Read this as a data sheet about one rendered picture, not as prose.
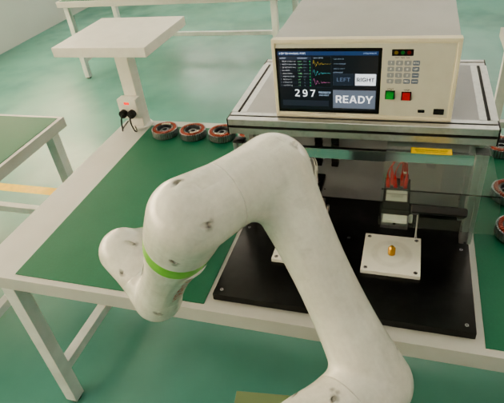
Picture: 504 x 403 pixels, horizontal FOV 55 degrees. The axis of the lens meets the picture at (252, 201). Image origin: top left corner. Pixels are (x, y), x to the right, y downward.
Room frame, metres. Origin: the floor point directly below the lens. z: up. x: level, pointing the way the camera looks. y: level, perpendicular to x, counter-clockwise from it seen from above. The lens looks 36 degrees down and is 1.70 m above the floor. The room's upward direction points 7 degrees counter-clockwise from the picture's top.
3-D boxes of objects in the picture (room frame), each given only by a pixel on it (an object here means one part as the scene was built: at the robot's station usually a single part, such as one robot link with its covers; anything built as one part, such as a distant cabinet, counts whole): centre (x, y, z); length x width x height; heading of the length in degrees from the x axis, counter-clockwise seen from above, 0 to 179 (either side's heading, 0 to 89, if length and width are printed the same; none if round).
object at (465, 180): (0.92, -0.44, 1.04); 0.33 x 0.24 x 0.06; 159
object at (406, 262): (0.94, -0.36, 0.78); 0.15 x 0.15 x 0.01; 69
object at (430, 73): (1.28, -0.37, 1.22); 0.44 x 0.39 x 0.20; 69
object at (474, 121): (1.28, -0.35, 1.09); 0.68 x 0.44 x 0.05; 69
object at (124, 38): (1.84, 0.40, 0.98); 0.37 x 0.35 x 0.46; 69
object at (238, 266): (1.00, -0.25, 0.76); 0.64 x 0.47 x 0.02; 69
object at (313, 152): (1.08, -0.28, 1.03); 0.62 x 0.01 x 0.03; 69
